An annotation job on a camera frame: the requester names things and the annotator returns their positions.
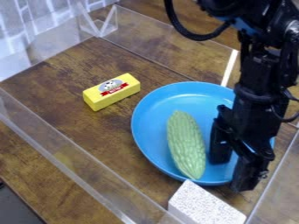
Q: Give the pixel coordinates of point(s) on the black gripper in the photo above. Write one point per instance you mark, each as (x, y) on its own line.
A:
(236, 135)

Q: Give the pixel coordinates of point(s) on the green bumpy gourd toy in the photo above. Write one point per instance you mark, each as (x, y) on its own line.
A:
(186, 144)

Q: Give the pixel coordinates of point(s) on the blue round tray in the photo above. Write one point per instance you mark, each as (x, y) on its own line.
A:
(198, 98)

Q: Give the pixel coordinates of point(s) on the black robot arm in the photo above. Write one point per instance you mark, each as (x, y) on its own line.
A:
(268, 25)

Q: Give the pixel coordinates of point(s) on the white speckled foam block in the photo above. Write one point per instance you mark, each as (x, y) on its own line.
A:
(196, 206)

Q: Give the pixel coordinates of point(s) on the yellow butter box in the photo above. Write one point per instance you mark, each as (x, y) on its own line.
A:
(112, 91)

